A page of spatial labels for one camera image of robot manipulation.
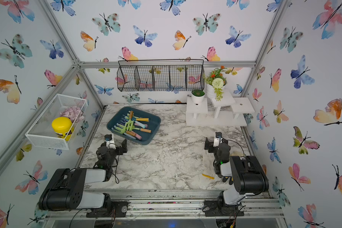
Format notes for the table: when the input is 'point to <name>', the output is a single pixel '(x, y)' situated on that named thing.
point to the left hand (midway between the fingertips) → (119, 138)
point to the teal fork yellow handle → (140, 119)
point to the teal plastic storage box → (153, 125)
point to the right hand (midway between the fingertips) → (216, 136)
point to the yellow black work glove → (231, 180)
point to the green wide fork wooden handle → (130, 122)
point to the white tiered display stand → (225, 112)
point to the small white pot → (197, 96)
